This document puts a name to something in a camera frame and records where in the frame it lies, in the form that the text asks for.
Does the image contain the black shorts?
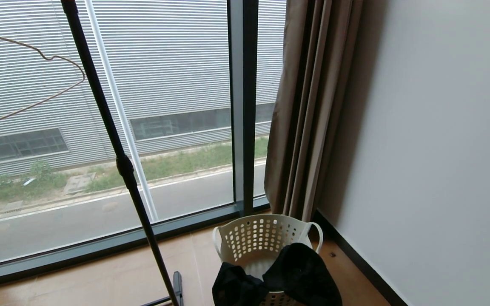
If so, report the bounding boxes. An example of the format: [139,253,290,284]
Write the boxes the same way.
[263,243,342,306]

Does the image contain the pink clothes hanger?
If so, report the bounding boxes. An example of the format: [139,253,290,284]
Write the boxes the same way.
[0,15,86,132]

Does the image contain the white laundry basket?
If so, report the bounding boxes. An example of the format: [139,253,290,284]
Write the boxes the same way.
[212,214,324,306]

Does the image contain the black clothes rack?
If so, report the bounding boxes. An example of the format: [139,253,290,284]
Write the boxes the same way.
[61,0,184,306]

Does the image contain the window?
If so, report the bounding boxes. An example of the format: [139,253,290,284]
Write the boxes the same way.
[0,0,288,290]

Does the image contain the brown curtain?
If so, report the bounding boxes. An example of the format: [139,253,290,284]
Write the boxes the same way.
[264,0,362,222]

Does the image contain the black garment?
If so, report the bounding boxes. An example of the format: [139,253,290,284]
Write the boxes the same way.
[212,262,269,306]

